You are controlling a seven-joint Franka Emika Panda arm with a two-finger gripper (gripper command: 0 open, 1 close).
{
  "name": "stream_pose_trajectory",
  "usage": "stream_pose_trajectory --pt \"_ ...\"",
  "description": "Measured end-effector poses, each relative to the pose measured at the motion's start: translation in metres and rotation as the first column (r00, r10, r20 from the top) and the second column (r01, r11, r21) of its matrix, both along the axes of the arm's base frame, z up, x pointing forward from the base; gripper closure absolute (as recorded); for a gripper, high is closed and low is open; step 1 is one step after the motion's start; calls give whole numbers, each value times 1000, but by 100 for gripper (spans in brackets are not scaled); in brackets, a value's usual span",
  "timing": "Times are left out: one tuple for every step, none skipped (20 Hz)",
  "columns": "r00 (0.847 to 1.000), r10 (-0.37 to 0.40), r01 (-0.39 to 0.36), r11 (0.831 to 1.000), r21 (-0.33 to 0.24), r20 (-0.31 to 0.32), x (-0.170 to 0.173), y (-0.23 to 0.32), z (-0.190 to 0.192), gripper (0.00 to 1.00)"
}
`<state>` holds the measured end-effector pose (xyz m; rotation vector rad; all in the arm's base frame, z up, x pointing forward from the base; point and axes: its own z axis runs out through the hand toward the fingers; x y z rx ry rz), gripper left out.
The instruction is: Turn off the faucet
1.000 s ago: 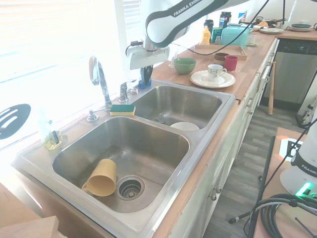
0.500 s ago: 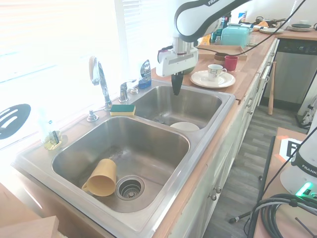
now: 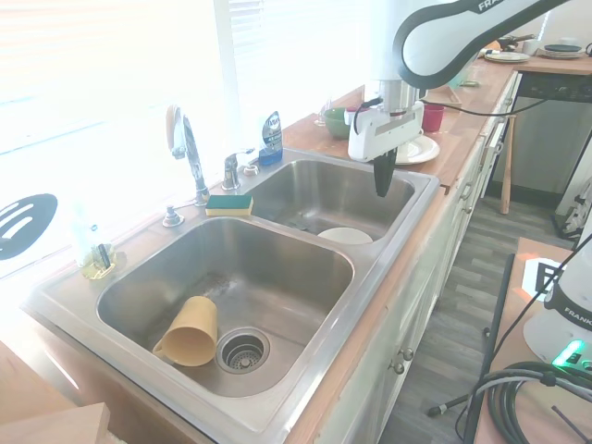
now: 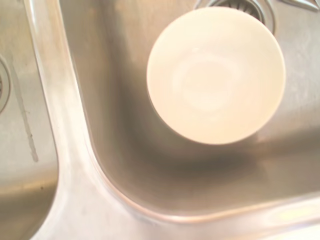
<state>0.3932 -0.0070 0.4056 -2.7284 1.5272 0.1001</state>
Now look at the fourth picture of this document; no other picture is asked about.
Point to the metal drain strainer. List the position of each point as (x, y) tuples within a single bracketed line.
[(250, 7), (3, 87)]

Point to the stainless steel double sink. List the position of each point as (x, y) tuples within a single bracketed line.
[(125, 125)]

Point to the white bowl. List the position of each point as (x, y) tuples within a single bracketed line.
[(215, 80)]

